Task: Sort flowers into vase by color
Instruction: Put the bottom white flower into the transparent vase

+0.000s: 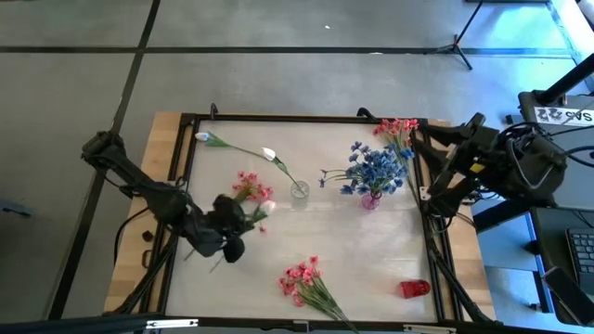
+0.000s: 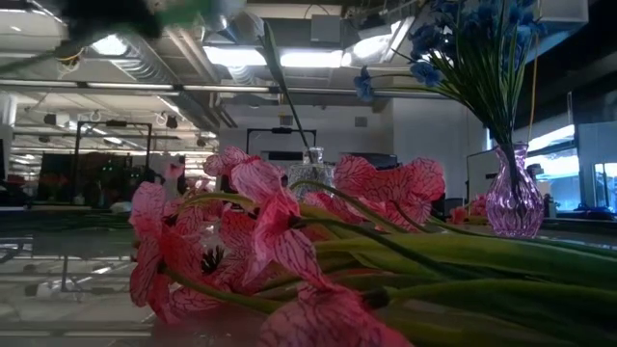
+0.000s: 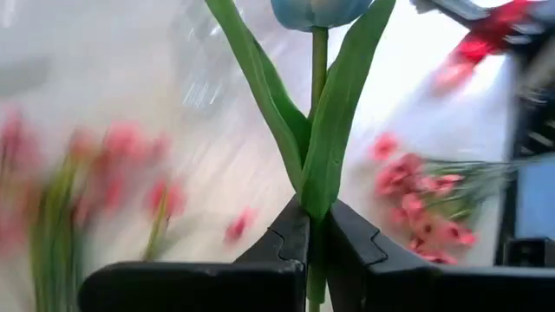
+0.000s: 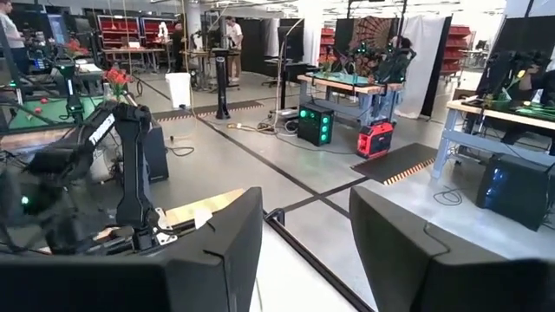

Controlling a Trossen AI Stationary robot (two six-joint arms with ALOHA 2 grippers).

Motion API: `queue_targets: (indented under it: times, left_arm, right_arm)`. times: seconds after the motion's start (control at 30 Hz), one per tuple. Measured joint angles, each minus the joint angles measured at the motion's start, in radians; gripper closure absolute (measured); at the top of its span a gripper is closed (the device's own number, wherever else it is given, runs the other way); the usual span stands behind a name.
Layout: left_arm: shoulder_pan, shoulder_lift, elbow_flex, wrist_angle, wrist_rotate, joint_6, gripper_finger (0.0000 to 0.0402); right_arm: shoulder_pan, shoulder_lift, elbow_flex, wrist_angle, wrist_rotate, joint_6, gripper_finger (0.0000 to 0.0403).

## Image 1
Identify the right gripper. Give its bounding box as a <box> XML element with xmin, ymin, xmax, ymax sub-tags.
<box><xmin>426</xmin><ymin>112</ymin><xmax>500</xmax><ymax>212</ymax></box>

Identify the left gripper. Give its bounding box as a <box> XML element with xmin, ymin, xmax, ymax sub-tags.
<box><xmin>183</xmin><ymin>194</ymin><xmax>255</xmax><ymax>259</ymax></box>

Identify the pink artificial flower bunch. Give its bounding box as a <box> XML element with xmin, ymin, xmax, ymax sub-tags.
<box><xmin>372</xmin><ymin>117</ymin><xmax>420</xmax><ymax>145</ymax></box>
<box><xmin>278</xmin><ymin>254</ymin><xmax>361</xmax><ymax>334</ymax></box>
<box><xmin>183</xmin><ymin>170</ymin><xmax>276</xmax><ymax>275</ymax></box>

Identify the small blue flower bunch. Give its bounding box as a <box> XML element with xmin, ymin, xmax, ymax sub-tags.
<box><xmin>387</xmin><ymin>141</ymin><xmax>421</xmax><ymax>205</ymax></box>

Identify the clear glass vase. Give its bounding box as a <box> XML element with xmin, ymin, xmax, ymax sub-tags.
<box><xmin>290</xmin><ymin>179</ymin><xmax>311</xmax><ymax>201</ymax></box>

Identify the large blue flower bunch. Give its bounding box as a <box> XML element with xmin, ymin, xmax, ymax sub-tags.
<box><xmin>317</xmin><ymin>140</ymin><xmax>410</xmax><ymax>199</ymax></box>

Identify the red glass vase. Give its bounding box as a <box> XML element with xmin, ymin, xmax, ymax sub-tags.
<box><xmin>399</xmin><ymin>279</ymin><xmax>432</xmax><ymax>300</ymax></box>

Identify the purple glass vase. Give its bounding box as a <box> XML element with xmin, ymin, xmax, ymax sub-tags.
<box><xmin>361</xmin><ymin>192</ymin><xmax>382</xmax><ymax>211</ymax></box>

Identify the grey laptop with sticker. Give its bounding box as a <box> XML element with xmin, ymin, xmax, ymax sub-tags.
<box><xmin>517</xmin><ymin>90</ymin><xmax>594</xmax><ymax>212</ymax></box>

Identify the black tripod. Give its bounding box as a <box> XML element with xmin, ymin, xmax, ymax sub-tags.
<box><xmin>424</xmin><ymin>0</ymin><xmax>484</xmax><ymax>71</ymax></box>

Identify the black side desk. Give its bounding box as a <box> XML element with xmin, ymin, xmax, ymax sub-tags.
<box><xmin>471</xmin><ymin>183</ymin><xmax>594</xmax><ymax>328</ymax></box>

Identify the black pole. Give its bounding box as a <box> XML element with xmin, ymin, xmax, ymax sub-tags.
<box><xmin>536</xmin><ymin>52</ymin><xmax>594</xmax><ymax>106</ymax></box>

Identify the black keyboard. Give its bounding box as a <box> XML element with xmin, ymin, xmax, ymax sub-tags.
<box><xmin>564</xmin><ymin>226</ymin><xmax>594</xmax><ymax>296</ymax></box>

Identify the black smartphone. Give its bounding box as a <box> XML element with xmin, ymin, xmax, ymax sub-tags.
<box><xmin>541</xmin><ymin>265</ymin><xmax>591</xmax><ymax>327</ymax></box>

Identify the small grey object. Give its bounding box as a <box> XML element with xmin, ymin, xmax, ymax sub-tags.
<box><xmin>0</xmin><ymin>198</ymin><xmax>36</xmax><ymax>219</ymax></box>

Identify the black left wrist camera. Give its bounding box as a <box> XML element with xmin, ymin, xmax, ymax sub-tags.
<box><xmin>222</xmin><ymin>236</ymin><xmax>246</xmax><ymax>264</ymax></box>

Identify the black aluminium frame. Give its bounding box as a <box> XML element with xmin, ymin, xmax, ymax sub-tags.
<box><xmin>104</xmin><ymin>102</ymin><xmax>497</xmax><ymax>334</ymax></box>

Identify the black cable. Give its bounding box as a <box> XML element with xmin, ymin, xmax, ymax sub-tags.
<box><xmin>113</xmin><ymin>203</ymin><xmax>154</xmax><ymax>268</ymax></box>

